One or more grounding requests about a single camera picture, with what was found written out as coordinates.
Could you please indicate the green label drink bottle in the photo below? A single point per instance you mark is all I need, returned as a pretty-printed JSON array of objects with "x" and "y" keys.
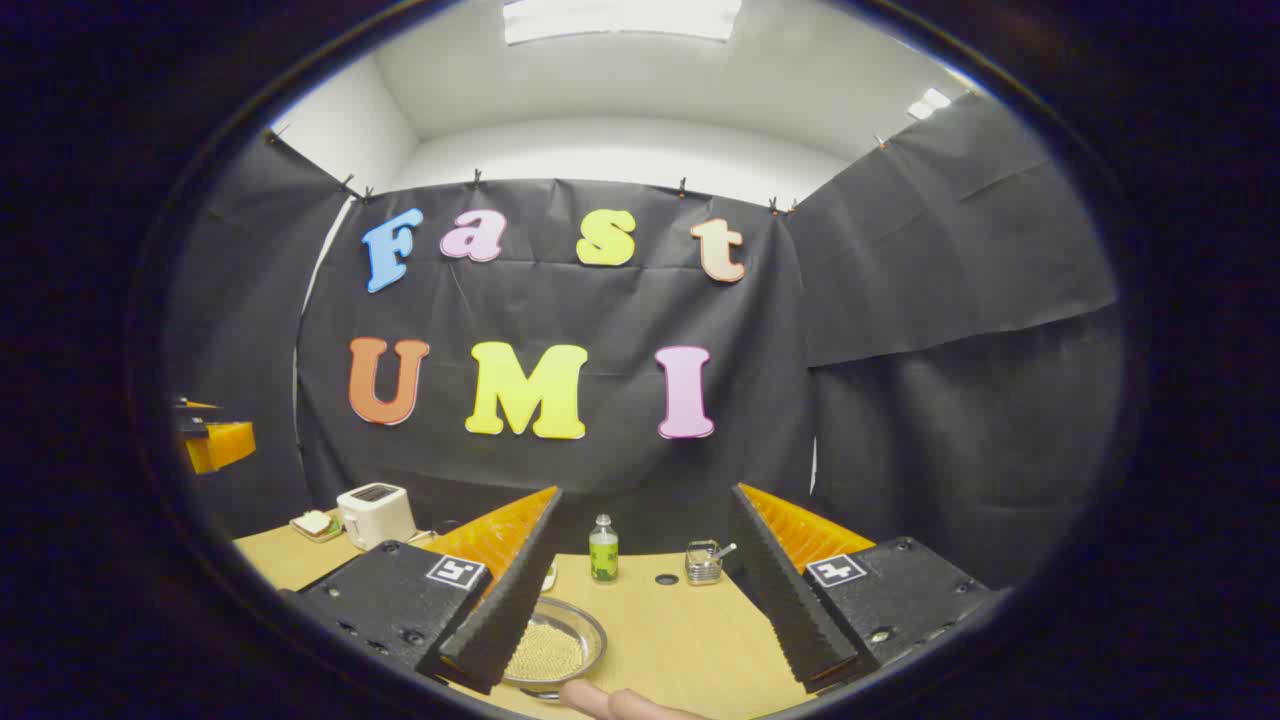
[{"x": 603, "y": 555}]

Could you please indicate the ceiling light panel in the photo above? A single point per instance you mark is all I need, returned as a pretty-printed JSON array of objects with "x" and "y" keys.
[
  {"x": 620, "y": 20},
  {"x": 930, "y": 103}
]

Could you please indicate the black backdrop cloth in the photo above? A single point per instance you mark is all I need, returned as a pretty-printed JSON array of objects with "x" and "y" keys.
[{"x": 620, "y": 480}]

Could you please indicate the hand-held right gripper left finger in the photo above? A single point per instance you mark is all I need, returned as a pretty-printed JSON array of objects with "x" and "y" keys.
[{"x": 510, "y": 600}]

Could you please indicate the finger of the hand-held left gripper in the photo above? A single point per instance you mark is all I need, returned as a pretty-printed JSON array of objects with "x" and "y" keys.
[{"x": 225, "y": 447}]

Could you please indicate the metal spoon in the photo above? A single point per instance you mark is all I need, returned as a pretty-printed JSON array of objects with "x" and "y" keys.
[{"x": 724, "y": 550}]

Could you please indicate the stainless steel pot with beans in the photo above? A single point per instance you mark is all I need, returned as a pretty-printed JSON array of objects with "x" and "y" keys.
[{"x": 560, "y": 645}]

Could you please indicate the white toaster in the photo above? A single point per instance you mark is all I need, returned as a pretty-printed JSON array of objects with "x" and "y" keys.
[{"x": 375, "y": 515}]

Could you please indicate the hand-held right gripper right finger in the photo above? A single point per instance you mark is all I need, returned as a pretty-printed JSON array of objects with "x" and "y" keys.
[{"x": 775, "y": 590}]

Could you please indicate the sandwich on small plate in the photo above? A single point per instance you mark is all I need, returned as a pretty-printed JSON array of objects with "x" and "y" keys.
[{"x": 315, "y": 524}]

